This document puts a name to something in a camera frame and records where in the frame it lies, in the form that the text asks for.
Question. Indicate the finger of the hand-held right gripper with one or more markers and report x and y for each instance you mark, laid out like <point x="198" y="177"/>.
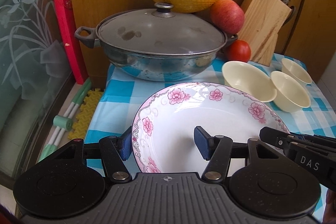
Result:
<point x="270" y="136"/>

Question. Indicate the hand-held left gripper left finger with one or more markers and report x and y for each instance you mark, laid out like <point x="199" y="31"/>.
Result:
<point x="126" y="144"/>

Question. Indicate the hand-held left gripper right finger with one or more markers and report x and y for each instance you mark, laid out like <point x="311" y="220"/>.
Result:
<point x="200" y="142"/>

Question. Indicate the large pink floral plate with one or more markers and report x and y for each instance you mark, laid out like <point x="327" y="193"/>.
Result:
<point x="183" y="119"/>

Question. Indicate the yellow wavy foam mat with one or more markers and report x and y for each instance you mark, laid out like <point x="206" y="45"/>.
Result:
<point x="84" y="113"/>

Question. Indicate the blue white checked tablecloth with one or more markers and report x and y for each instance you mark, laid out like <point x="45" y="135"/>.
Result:
<point x="118" y="87"/>

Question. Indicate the large cream bowl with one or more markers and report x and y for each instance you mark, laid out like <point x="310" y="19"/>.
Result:
<point x="244" y="79"/>

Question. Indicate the green white plastic rod tool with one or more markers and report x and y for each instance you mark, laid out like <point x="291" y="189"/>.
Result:
<point x="63" y="123"/>

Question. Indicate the red tomato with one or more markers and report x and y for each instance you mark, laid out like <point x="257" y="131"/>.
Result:
<point x="239" y="52"/>

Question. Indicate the glass pot lid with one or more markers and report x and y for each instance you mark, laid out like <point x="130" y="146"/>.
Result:
<point x="162" y="32"/>

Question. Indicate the wooden knife block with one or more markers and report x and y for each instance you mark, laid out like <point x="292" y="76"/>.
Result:
<point x="265" y="19"/>

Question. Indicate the red box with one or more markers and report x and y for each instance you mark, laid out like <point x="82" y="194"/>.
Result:
<point x="68" y="29"/>

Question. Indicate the red apple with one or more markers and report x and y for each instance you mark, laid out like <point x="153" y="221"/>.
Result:
<point x="227" y="15"/>

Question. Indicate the frosted glass door panel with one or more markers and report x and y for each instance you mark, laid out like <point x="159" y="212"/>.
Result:
<point x="26" y="43"/>

